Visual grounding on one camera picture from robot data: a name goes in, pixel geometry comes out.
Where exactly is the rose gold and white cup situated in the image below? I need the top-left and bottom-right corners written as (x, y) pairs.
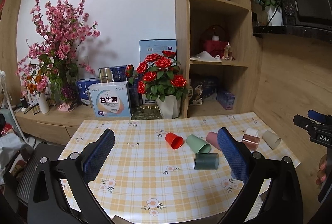
top-left (241, 128), bottom-right (260, 151)

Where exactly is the pink plastic cup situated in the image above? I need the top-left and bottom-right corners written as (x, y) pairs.
top-left (205, 131), bottom-right (221, 150)

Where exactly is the dark green plastic cup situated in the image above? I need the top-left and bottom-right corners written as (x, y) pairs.
top-left (194, 153), bottom-right (220, 170)

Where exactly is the beige plastic cup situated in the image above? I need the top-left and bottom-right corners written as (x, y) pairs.
top-left (262, 130), bottom-right (281, 149)

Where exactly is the light green plastic cup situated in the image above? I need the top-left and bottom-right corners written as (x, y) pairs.
top-left (186, 135), bottom-right (211, 154)

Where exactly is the red plastic cup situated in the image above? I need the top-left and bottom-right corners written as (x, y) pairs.
top-left (165, 133), bottom-right (183, 150)

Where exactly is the person's hand at right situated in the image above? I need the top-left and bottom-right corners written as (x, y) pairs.
top-left (316, 154), bottom-right (327, 185)

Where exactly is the purple box on lower shelf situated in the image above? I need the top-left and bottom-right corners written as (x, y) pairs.
top-left (217, 91), bottom-right (235, 110)

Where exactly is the probiotic white blue box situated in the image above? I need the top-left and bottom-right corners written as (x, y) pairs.
top-left (88, 81), bottom-right (132, 118)

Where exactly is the yellow plaid floral tablecloth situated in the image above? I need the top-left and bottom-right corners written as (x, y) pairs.
top-left (57, 111), bottom-right (302, 224)

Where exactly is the green gold tray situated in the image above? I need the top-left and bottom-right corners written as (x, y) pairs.
top-left (131, 104), bottom-right (162, 120)

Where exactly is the white slim vase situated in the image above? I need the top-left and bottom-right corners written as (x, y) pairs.
top-left (38, 93), bottom-right (50, 114)

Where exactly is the blue box behind probiotic box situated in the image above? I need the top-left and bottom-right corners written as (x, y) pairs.
top-left (76, 77), bottom-right (100, 107)

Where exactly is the illustrated box on lower shelf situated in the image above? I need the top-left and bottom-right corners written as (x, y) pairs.
top-left (189, 77), bottom-right (217, 106)

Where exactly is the silver gold tin can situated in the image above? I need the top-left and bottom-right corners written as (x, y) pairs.
top-left (99, 67), bottom-right (114, 83)

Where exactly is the dark blue patterned box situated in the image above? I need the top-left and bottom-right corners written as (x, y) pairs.
top-left (110, 65), bottom-right (127, 82)

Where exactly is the small glass perfume bottle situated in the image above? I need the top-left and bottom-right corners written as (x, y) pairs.
top-left (223, 42), bottom-right (232, 61)

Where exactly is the red rose bouquet white pot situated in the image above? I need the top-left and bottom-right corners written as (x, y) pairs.
top-left (125, 50), bottom-right (188, 119)

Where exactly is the black monitor on counter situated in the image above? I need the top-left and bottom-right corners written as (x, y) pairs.
top-left (281, 0), bottom-right (331, 30)

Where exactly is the pink cherry blossom arrangement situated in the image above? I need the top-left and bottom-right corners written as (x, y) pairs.
top-left (16, 0), bottom-right (100, 112)

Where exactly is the red gift basket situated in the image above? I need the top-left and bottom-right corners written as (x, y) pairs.
top-left (201, 24), bottom-right (228, 58)

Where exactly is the tall blue box behind roses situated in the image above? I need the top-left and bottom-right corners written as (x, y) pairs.
top-left (139, 39), bottom-right (177, 65)

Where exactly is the wooden shelf unit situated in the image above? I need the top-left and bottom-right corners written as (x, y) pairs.
top-left (175, 0), bottom-right (262, 117)

